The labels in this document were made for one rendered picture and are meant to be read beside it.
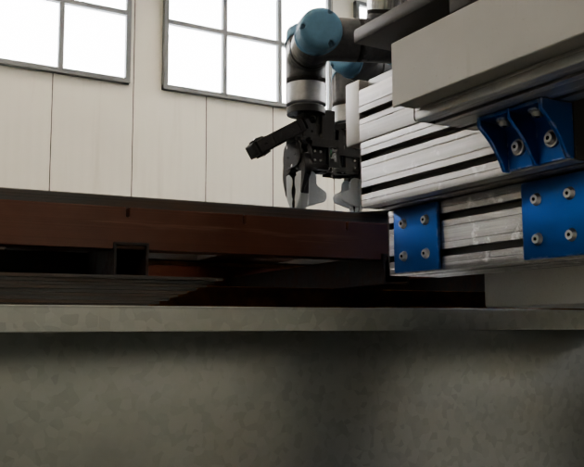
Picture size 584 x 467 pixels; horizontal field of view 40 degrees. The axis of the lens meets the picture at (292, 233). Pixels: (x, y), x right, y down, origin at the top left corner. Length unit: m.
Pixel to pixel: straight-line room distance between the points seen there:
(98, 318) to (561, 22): 0.58
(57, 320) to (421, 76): 0.47
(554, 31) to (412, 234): 0.43
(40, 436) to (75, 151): 9.01
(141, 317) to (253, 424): 0.31
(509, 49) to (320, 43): 0.68
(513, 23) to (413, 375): 0.72
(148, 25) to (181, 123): 1.31
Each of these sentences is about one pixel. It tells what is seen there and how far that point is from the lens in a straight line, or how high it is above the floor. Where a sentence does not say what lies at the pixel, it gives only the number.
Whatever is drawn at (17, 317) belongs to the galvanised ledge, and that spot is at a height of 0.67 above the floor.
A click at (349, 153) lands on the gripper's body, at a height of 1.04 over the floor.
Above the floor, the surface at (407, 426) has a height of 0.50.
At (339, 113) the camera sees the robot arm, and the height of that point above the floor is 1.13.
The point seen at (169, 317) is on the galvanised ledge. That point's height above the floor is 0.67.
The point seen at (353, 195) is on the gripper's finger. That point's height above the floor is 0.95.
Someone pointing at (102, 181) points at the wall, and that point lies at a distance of 10.06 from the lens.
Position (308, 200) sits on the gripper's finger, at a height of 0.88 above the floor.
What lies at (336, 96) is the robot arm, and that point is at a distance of 1.83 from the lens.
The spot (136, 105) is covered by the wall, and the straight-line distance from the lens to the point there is 10.42.
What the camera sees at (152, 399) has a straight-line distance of 1.13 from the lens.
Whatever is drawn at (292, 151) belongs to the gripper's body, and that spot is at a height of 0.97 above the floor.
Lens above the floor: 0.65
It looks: 7 degrees up
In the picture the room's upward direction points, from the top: straight up
